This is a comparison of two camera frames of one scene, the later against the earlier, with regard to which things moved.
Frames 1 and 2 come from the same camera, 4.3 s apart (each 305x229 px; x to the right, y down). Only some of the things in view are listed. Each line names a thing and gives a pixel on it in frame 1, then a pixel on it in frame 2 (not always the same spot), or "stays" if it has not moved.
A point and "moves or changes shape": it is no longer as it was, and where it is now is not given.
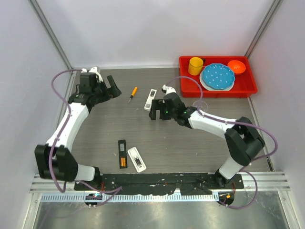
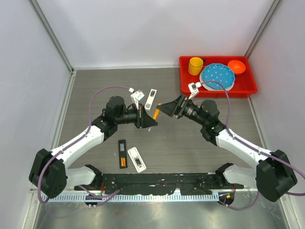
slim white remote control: x=151 y=96 stays
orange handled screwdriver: x=133 y=93 moves or changes shape
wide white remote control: x=137 y=159 stays
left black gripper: x=114 y=90 to x=143 y=120
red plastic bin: x=190 y=86 stays
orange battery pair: x=123 y=163 stays
